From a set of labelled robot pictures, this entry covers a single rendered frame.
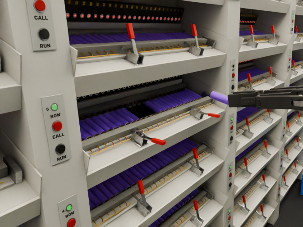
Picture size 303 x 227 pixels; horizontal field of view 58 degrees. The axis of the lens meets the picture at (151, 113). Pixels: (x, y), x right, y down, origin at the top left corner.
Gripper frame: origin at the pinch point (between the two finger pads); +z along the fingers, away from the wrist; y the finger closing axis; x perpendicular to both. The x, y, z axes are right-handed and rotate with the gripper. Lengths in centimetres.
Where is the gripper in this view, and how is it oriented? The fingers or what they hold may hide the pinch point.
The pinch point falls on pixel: (245, 98)
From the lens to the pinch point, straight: 64.8
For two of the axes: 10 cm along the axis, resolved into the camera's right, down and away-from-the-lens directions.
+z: -7.0, 0.1, 7.1
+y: -6.8, 2.7, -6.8
